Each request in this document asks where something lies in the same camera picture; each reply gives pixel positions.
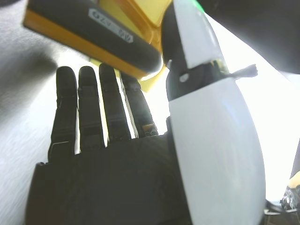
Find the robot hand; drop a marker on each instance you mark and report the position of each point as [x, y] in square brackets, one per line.
[122, 182]

